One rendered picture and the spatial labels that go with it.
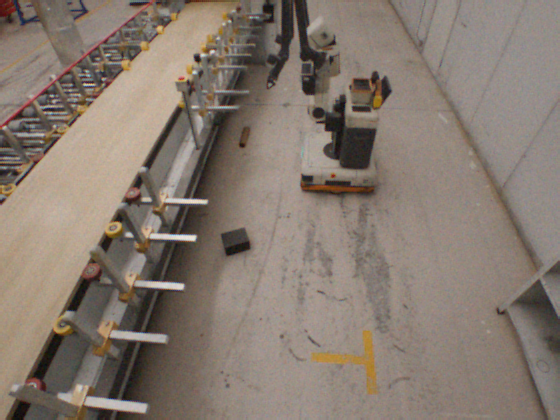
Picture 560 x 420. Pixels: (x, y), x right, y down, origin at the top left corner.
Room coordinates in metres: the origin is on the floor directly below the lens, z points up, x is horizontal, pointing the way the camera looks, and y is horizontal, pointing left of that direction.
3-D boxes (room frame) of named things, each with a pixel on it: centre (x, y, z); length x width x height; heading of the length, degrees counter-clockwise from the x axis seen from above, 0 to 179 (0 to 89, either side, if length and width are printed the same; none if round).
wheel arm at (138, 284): (0.75, 0.66, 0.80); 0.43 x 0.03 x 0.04; 84
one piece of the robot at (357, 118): (2.40, -0.66, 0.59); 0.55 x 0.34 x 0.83; 174
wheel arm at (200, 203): (1.25, 0.61, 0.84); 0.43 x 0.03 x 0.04; 84
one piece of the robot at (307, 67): (2.44, -0.28, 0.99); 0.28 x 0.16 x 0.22; 174
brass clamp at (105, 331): (0.49, 0.73, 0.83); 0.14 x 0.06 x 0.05; 174
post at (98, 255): (0.71, 0.71, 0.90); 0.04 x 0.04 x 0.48; 84
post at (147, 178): (1.21, 0.66, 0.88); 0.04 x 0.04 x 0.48; 84
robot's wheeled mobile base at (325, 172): (2.41, -0.56, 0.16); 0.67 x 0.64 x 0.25; 84
